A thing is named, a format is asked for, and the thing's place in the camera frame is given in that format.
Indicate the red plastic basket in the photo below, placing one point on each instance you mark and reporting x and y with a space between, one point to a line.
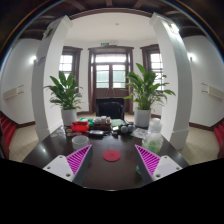
80 127

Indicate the black chair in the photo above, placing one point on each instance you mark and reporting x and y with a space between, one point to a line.
110 109

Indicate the brown framed window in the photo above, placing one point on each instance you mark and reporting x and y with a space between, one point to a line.
155 61
66 63

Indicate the flat round red coaster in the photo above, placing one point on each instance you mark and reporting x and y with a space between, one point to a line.
111 155

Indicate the green packet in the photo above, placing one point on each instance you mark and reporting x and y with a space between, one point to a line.
91 121

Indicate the white wall radiator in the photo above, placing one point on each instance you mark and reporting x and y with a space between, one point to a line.
213 91
13 92

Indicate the box of small jars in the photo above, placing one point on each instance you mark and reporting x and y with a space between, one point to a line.
101 122

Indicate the flat black device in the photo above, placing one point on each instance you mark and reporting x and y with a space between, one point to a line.
95 133

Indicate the green exit sign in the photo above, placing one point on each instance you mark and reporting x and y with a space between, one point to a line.
104 44

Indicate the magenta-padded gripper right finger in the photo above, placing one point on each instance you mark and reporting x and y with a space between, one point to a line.
161 166

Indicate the clear bottle with green drink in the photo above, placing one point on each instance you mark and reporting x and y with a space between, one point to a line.
152 140

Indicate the red carpeted staircase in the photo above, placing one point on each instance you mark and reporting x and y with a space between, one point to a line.
7 130
219 135

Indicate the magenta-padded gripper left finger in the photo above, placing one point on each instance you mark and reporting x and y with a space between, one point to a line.
61 165

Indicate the printed paper leaflet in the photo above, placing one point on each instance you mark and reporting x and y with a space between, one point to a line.
138 133

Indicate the brown wooden glazed door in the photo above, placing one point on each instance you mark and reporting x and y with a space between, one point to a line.
110 71

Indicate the potted plant in white pot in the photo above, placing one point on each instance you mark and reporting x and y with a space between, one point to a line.
68 100
144 96

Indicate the grey microphone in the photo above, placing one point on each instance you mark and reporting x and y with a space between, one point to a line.
124 129
131 128

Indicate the wall lamp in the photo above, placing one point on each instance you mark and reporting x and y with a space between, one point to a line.
33 59
191 57

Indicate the white cup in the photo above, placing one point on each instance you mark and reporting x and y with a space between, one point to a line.
80 142

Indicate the colourful round stickers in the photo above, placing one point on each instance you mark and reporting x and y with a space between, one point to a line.
70 131

